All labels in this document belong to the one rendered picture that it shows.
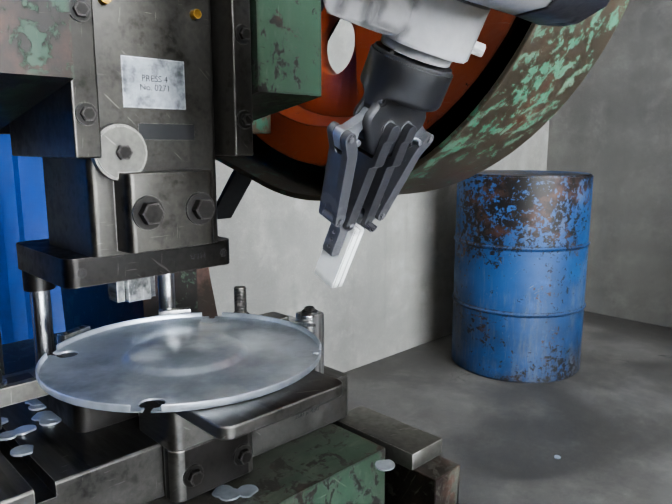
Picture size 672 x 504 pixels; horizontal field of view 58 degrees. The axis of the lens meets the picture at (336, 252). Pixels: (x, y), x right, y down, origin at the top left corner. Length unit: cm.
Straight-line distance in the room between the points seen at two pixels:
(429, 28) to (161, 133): 32
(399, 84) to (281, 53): 24
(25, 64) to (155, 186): 16
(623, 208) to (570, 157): 44
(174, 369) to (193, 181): 20
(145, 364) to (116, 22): 34
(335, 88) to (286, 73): 27
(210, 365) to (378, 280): 224
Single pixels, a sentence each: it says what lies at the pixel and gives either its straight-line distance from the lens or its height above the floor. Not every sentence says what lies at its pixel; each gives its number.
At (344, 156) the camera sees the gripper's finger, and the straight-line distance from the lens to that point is 53.
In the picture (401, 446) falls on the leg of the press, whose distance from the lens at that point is 78.
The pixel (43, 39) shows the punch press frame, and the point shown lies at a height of 109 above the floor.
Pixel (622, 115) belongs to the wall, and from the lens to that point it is 389.
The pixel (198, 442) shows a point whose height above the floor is 71.
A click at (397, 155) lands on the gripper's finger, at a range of 57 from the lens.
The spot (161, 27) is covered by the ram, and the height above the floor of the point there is 112.
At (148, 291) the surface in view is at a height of 83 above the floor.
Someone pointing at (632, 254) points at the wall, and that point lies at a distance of 389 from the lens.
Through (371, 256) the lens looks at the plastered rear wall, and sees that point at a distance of 277.
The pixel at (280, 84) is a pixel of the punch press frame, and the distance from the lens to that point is 72.
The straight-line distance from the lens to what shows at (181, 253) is 71.
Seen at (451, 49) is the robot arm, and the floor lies 108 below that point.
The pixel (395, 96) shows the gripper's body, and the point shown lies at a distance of 52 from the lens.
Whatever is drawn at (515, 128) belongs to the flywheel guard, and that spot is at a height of 102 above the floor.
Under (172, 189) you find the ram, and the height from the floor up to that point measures 96.
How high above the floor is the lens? 100
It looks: 10 degrees down
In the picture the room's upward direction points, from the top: straight up
